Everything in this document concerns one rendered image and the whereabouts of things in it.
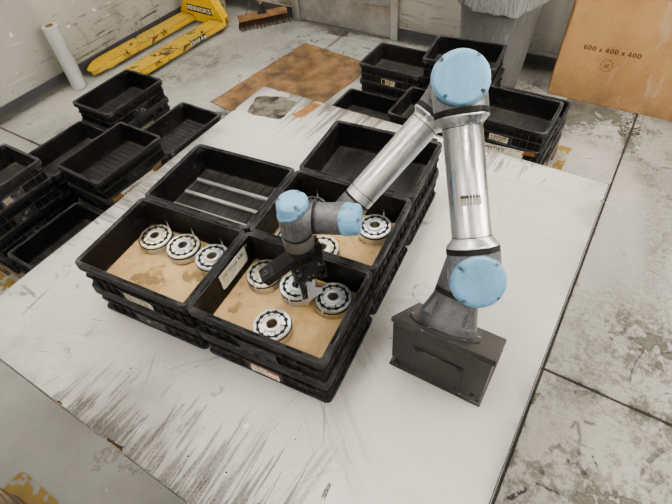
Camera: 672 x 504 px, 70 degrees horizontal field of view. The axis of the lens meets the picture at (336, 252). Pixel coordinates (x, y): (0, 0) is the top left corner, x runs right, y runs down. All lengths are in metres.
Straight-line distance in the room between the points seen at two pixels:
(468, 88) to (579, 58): 2.81
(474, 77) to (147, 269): 1.06
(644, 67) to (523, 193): 2.06
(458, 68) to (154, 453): 1.15
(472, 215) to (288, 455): 0.73
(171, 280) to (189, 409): 0.38
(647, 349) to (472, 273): 1.55
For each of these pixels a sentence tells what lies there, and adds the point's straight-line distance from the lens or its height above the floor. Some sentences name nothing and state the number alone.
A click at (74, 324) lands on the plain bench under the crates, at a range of 1.73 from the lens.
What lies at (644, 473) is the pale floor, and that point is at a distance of 2.24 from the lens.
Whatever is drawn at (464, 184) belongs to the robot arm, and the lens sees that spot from 1.05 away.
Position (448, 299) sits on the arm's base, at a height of 0.95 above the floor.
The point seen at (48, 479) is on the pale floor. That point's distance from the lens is 2.37.
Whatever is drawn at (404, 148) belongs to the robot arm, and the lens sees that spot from 1.18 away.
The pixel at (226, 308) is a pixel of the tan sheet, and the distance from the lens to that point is 1.39.
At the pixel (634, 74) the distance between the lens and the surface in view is 3.82.
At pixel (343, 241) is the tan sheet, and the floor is 0.83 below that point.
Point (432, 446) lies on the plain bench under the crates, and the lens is 1.30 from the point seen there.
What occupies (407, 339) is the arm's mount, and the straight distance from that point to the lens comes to 1.24.
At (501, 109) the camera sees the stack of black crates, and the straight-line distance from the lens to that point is 2.72.
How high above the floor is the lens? 1.92
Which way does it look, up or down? 49 degrees down
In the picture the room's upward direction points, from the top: 6 degrees counter-clockwise
